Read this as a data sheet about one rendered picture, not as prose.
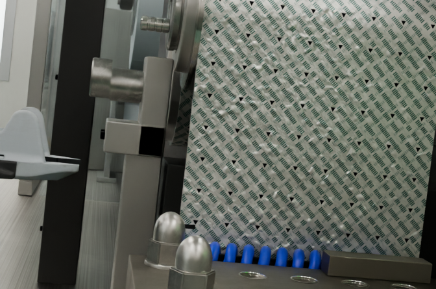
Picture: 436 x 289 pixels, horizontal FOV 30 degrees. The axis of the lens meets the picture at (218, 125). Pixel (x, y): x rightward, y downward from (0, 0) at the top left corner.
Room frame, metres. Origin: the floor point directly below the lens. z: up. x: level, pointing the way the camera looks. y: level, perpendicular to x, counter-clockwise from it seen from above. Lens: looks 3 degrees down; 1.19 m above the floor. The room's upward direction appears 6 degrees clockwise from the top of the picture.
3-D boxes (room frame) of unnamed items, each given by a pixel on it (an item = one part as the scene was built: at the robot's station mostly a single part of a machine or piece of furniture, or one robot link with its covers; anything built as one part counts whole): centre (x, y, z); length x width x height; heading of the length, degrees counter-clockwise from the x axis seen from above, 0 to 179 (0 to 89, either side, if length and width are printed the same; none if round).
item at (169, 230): (0.68, 0.03, 1.05); 0.04 x 0.04 x 0.04
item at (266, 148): (0.76, -0.09, 1.11); 0.23 x 0.01 x 0.18; 98
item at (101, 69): (0.83, 0.12, 1.18); 0.04 x 0.02 x 0.04; 8
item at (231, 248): (0.74, -0.09, 1.03); 0.21 x 0.04 x 0.03; 98
